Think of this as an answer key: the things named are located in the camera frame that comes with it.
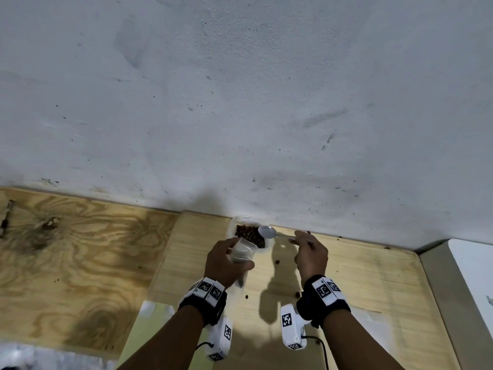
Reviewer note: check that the black wristband with markers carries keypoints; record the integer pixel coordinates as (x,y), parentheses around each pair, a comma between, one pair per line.
(208,308)
(327,304)

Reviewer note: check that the brown coffee beans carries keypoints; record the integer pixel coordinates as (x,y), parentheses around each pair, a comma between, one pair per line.
(250,235)

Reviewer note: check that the person's right hand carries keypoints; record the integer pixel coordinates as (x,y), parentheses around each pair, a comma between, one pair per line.
(312,258)

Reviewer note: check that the black left wristband with markers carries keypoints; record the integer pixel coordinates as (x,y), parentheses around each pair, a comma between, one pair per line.
(208,308)

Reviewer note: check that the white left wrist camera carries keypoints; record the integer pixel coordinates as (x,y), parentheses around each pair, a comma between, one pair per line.
(219,339)

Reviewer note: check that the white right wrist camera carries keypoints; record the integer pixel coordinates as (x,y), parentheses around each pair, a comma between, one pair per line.
(292,327)

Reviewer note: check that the black right wristband with markers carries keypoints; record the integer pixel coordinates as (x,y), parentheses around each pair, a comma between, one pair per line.
(327,304)

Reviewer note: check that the white table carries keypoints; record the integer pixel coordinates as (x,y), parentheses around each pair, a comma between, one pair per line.
(473,273)

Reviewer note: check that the person's left hand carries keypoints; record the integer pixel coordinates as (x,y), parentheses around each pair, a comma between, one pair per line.
(221,265)

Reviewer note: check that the yellow-green backing sheet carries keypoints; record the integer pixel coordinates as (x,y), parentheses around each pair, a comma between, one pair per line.
(142,335)

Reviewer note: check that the person's left forearm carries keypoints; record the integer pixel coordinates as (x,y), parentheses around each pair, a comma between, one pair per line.
(161,342)

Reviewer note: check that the clear zip plastic bag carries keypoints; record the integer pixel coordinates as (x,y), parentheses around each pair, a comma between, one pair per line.
(242,250)

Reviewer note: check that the metal spoon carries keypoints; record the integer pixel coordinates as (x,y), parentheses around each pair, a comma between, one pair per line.
(265,231)

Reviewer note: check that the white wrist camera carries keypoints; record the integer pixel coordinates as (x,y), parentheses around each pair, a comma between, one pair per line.
(219,339)
(292,327)

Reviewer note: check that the plywood board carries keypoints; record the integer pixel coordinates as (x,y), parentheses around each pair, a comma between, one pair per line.
(77,265)

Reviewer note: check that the translucent plastic bowl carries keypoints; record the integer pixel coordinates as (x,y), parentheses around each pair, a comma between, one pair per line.
(231,231)

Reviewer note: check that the person's right forearm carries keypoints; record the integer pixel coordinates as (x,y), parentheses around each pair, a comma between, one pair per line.
(358,346)

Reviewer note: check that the group of white sticker labels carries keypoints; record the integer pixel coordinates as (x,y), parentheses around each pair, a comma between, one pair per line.
(165,310)

